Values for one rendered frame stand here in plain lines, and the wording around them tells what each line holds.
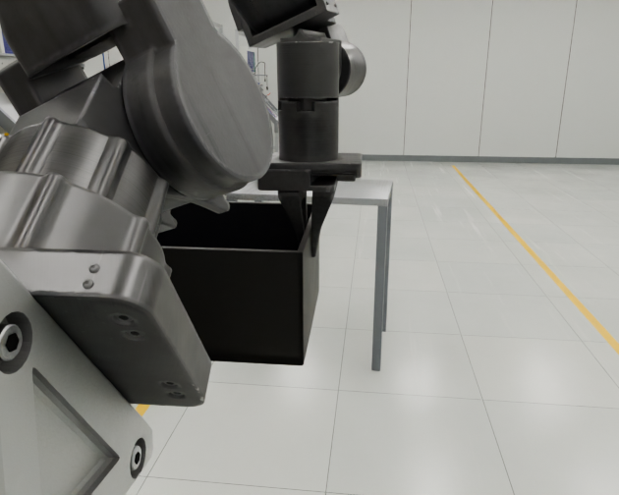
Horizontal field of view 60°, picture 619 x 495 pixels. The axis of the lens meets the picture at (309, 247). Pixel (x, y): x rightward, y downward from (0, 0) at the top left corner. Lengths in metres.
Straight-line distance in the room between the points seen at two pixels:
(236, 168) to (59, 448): 0.13
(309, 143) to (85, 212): 0.32
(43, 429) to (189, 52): 0.16
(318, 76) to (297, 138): 0.06
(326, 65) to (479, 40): 8.68
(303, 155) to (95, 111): 0.29
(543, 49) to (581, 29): 0.57
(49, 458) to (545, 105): 9.29
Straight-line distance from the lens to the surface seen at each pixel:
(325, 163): 0.49
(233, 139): 0.26
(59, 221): 0.19
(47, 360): 0.18
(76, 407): 0.19
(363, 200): 2.25
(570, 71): 9.47
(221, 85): 0.27
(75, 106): 0.24
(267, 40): 0.52
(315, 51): 0.49
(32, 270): 0.17
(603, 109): 9.67
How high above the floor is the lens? 1.26
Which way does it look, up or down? 17 degrees down
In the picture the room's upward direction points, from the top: straight up
